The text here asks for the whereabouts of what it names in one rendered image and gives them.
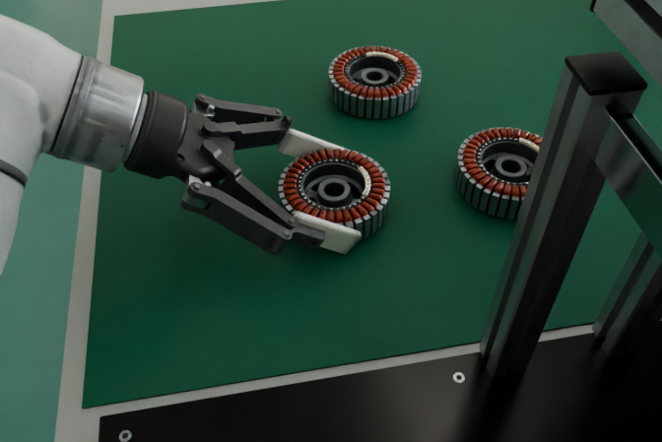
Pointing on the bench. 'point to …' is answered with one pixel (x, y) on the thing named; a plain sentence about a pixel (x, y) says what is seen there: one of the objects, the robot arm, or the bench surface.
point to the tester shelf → (633, 2)
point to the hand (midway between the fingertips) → (330, 194)
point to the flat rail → (630, 166)
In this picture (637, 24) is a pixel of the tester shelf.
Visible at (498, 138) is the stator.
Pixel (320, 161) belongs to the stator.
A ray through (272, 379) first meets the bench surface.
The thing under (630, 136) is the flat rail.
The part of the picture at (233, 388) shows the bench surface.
